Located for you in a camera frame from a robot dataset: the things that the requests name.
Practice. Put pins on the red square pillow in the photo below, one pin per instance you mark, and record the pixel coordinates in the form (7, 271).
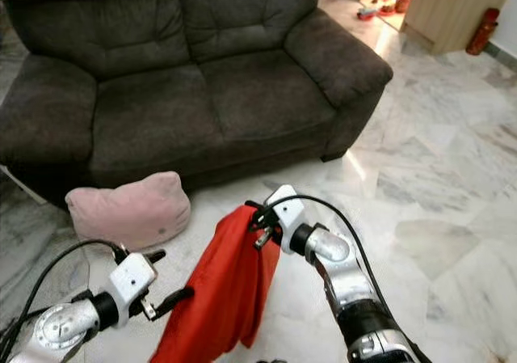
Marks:
(222, 290)

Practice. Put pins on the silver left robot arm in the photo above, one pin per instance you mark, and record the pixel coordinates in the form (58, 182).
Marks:
(65, 329)

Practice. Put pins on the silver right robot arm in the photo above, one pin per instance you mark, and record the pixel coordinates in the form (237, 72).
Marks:
(347, 278)

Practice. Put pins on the dark grey two-seat sofa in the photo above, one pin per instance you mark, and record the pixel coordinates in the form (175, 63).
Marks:
(210, 96)

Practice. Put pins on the small red bowl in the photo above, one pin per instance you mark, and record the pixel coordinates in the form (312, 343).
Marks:
(387, 10)
(367, 13)

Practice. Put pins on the red jar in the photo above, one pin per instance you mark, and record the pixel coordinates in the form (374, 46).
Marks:
(404, 3)

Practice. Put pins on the red cylinder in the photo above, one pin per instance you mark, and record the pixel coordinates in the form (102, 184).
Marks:
(482, 30)

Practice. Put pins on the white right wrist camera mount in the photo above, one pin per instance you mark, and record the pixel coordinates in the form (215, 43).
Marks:
(287, 213)

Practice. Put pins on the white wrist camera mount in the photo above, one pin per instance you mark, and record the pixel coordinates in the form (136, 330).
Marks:
(287, 213)
(133, 278)

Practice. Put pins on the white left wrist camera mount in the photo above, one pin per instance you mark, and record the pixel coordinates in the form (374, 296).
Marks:
(133, 278)

